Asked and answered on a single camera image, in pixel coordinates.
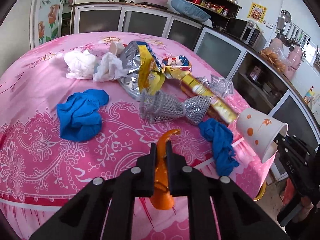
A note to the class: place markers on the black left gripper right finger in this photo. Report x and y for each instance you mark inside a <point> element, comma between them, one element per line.
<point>217,208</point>

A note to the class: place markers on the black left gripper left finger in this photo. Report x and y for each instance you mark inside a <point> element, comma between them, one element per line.
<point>103,209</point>

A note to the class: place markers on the white orange-dotted paper cup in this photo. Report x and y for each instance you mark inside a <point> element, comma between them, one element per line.
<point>260,131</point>

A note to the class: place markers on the blue twisted glove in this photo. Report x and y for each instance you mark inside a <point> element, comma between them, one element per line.
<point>221,139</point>

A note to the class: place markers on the silver mesh wrapper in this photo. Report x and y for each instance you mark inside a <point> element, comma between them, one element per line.
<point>218,85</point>
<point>161,107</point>

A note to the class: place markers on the white napkin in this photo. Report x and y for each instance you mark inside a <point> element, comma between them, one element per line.
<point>110,68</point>

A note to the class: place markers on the white tissue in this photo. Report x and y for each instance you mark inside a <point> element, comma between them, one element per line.
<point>80,64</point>

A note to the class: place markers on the silver yellow snack bag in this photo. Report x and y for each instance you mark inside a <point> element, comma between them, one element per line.
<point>143,72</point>

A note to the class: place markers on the colourful snack wrapper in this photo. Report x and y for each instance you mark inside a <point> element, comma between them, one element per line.
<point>176,67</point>

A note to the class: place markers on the small pink paper cup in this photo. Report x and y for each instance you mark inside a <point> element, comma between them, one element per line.
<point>116,48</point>

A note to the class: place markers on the yellow trash bin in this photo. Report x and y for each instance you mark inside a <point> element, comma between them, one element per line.
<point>261,192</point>

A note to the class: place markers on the white kitchen cabinet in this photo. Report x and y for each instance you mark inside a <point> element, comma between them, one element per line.
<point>257,81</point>

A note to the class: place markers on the pink thermos jug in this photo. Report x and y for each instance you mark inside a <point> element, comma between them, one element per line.
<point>294,59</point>

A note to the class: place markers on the pink floral tablecloth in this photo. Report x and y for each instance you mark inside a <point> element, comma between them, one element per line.
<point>57,134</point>

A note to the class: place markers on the bag of fried snacks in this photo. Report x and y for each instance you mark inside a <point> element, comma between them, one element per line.
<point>274,59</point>

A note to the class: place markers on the pink blender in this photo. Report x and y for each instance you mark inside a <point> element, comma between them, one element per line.
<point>276,43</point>

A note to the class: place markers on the hanging utensil rack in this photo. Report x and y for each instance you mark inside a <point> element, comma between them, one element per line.
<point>290,34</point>

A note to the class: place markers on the microwave oven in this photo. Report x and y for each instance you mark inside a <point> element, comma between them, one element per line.
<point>243,31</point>

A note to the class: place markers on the dark wooden spice shelf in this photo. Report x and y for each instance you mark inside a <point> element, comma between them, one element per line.
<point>220,11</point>

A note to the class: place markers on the blue plastic basin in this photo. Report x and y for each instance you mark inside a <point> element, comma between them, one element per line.
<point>189,10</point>

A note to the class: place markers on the floral glass door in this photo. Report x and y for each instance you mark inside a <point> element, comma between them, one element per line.
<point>45,21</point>

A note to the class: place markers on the yellow wall poster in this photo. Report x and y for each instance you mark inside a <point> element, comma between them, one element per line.
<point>257,12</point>

